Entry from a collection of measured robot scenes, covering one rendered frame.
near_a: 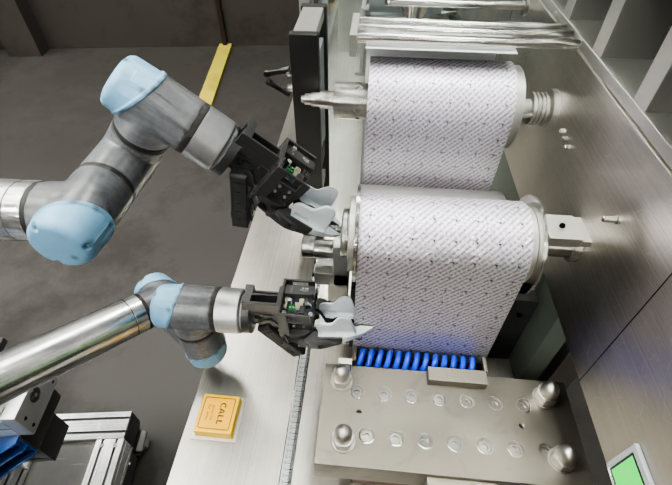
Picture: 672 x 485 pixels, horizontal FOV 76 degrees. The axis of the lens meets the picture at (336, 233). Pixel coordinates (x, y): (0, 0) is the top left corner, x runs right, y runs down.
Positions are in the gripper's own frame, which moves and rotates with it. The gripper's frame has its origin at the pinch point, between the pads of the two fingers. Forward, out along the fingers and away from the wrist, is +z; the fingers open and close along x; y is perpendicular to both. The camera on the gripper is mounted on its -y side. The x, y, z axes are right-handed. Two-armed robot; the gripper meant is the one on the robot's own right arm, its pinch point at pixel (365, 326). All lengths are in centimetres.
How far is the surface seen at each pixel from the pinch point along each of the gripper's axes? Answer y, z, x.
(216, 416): -16.6, -25.9, -10.6
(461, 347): -3.8, 16.7, -0.3
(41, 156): -109, -224, 186
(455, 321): 3.8, 14.2, -0.3
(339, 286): 0.4, -5.0, 7.8
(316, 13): 35, -12, 44
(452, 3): 32, 15, 60
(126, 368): -109, -99, 40
